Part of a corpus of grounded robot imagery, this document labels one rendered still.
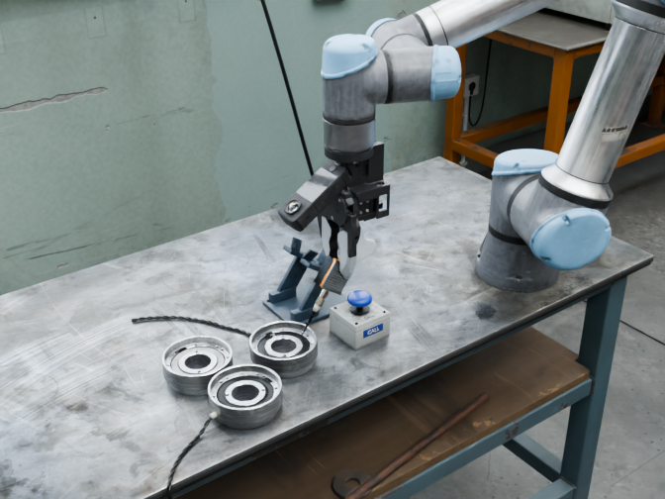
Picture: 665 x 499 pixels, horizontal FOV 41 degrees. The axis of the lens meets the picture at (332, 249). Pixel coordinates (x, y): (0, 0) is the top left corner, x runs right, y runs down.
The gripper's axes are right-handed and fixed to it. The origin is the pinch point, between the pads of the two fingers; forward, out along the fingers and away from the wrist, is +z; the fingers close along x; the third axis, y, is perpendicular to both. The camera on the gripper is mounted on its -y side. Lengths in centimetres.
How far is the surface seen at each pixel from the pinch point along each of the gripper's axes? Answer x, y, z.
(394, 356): -9.0, 4.7, 13.2
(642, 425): 14, 111, 93
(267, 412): -12.3, -20.0, 10.7
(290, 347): 0.7, -8.4, 11.8
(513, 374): 0, 42, 38
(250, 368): -3.3, -17.6, 9.7
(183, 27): 163, 50, 5
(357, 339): -4.3, 1.0, 11.1
